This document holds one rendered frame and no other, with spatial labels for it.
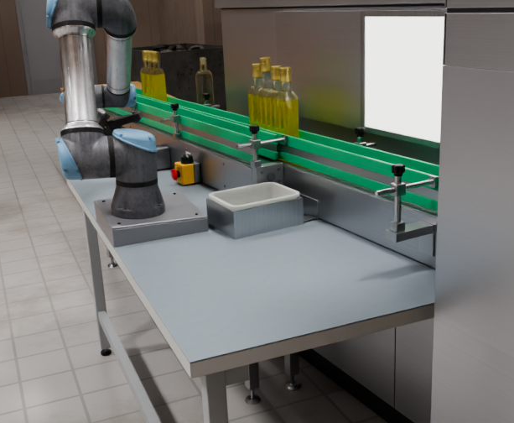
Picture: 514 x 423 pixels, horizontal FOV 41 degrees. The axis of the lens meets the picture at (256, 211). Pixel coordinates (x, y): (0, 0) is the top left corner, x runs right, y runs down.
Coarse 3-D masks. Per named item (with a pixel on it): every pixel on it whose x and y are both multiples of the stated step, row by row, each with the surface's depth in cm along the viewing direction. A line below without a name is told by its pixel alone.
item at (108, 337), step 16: (96, 240) 267; (96, 256) 269; (96, 272) 271; (96, 288) 273; (96, 304) 274; (96, 320) 279; (112, 336) 255; (128, 368) 231; (240, 368) 134; (128, 384) 228; (208, 384) 131; (224, 384) 133; (144, 400) 212; (208, 400) 132; (224, 400) 134; (144, 416) 208; (208, 416) 134; (224, 416) 135
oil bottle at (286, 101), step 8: (280, 96) 210; (288, 96) 210; (296, 96) 211; (280, 104) 211; (288, 104) 211; (296, 104) 212; (280, 112) 212; (288, 112) 211; (296, 112) 213; (280, 120) 213; (288, 120) 212; (296, 120) 213; (280, 128) 214; (288, 128) 213; (296, 128) 214; (296, 136) 215
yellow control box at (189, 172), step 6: (180, 162) 243; (180, 168) 240; (186, 168) 239; (192, 168) 240; (198, 168) 241; (180, 174) 241; (186, 174) 240; (192, 174) 241; (198, 174) 242; (180, 180) 242; (186, 180) 240; (192, 180) 242; (198, 180) 243
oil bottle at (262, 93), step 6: (258, 90) 222; (264, 90) 220; (258, 96) 222; (264, 96) 219; (258, 102) 223; (264, 102) 220; (258, 108) 224; (264, 108) 221; (258, 114) 224; (264, 114) 221; (258, 120) 225; (264, 120) 222; (264, 126) 222
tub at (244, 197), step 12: (216, 192) 198; (228, 192) 199; (240, 192) 201; (252, 192) 203; (264, 192) 205; (276, 192) 204; (288, 192) 197; (228, 204) 186; (240, 204) 202; (252, 204) 185; (264, 204) 188
